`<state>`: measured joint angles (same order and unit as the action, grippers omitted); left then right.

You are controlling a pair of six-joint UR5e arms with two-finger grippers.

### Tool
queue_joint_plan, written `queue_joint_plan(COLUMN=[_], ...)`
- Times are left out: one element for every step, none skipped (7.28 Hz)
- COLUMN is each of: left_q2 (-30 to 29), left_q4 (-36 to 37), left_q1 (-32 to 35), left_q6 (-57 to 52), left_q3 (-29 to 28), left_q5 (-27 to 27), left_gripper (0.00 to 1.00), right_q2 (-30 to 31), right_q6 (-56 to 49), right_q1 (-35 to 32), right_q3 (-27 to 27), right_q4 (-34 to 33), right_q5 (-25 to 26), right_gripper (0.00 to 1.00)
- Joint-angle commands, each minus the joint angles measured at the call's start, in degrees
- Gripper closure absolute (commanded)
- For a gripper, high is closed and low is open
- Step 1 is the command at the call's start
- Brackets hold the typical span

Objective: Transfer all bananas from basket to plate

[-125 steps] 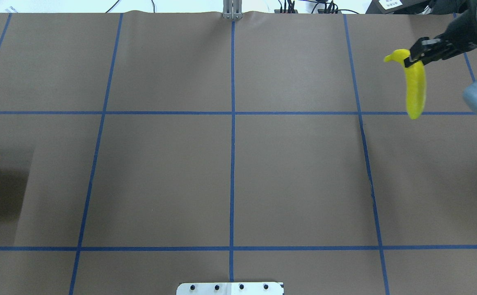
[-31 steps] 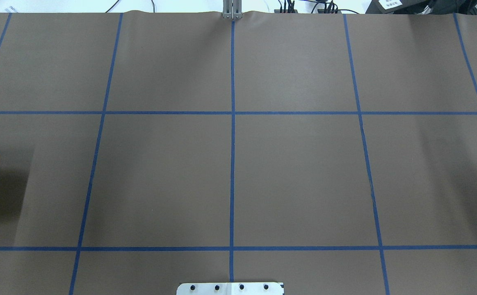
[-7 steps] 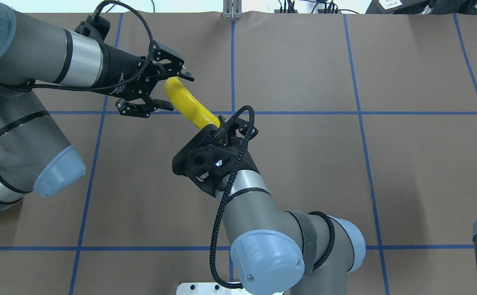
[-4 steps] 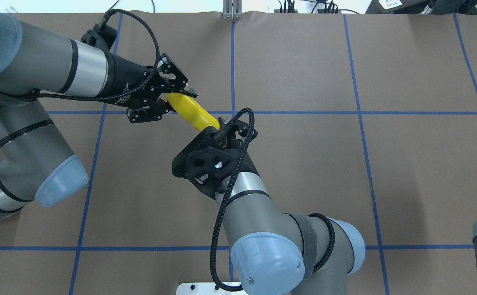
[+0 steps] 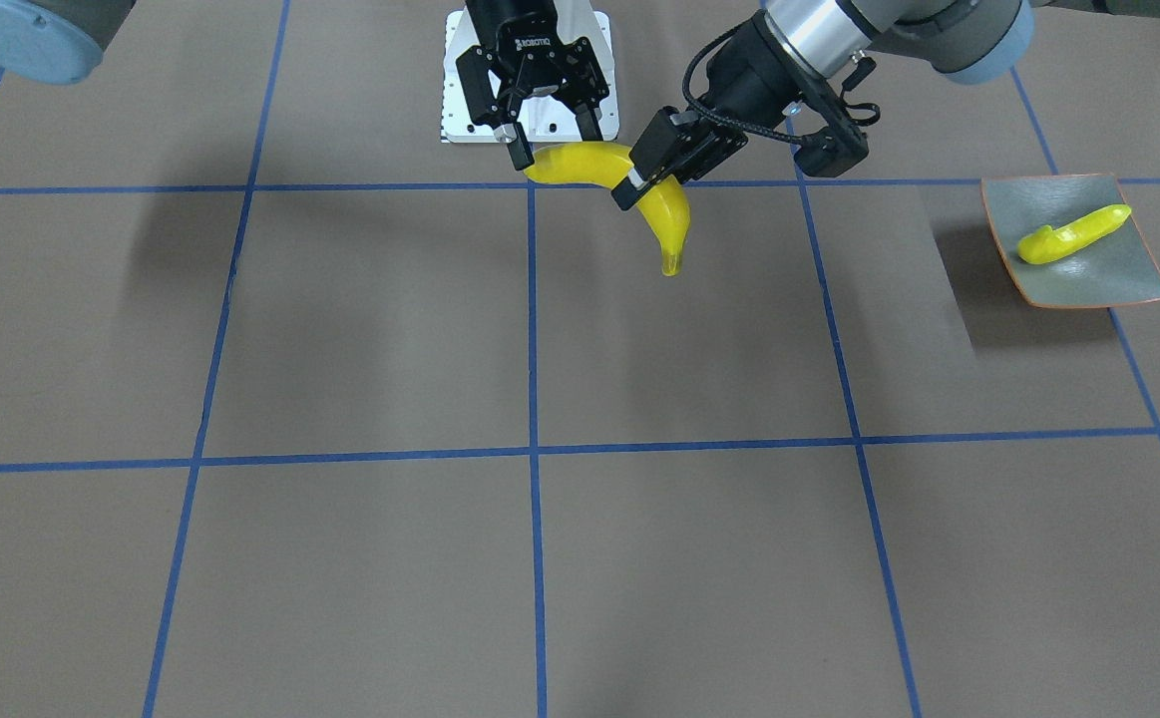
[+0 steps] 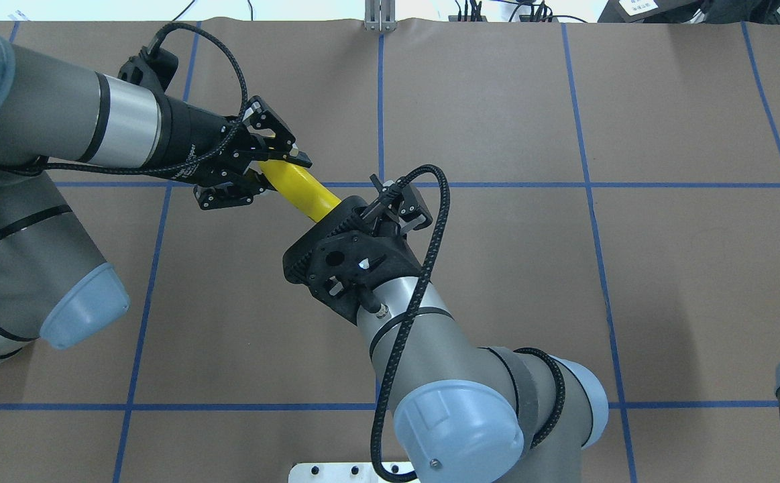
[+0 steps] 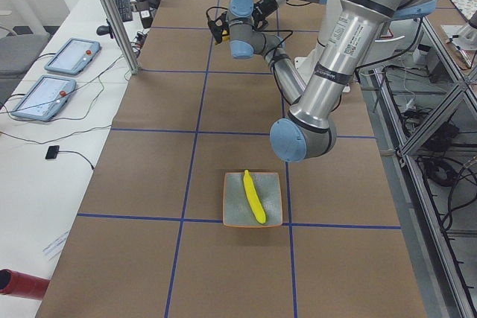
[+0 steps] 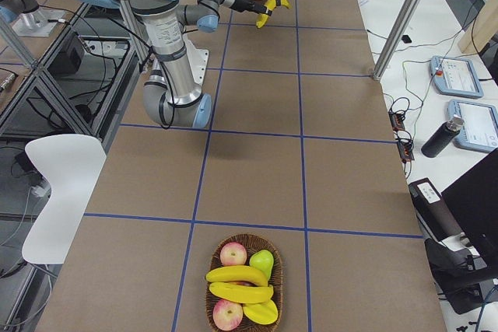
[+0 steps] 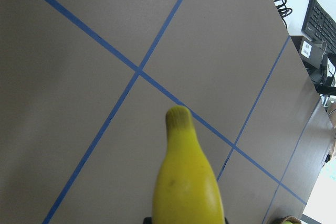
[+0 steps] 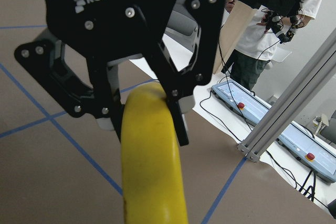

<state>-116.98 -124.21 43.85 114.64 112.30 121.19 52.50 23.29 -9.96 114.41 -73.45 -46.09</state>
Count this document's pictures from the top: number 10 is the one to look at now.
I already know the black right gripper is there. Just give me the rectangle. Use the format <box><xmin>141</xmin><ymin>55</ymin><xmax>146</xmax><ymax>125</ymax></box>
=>
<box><xmin>14</xmin><ymin>0</ymin><xmax>176</xmax><ymax>136</ymax></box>

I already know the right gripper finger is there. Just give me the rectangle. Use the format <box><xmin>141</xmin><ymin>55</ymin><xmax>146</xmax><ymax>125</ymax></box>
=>
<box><xmin>136</xmin><ymin>0</ymin><xmax>226</xmax><ymax>146</ymax></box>

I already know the person in white shirt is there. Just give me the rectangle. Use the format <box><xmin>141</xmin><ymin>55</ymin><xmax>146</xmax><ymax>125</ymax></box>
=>
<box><xmin>221</xmin><ymin>0</ymin><xmax>322</xmax><ymax>90</ymax></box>

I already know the blue teach pendant tablet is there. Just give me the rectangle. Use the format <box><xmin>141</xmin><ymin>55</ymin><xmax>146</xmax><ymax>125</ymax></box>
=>
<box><xmin>211</xmin><ymin>79</ymin><xmax>271</xmax><ymax>126</ymax></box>

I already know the aluminium frame post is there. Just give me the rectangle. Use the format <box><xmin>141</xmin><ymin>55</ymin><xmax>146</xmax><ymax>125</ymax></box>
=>
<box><xmin>237</xmin><ymin>31</ymin><xmax>335</xmax><ymax>162</ymax></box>

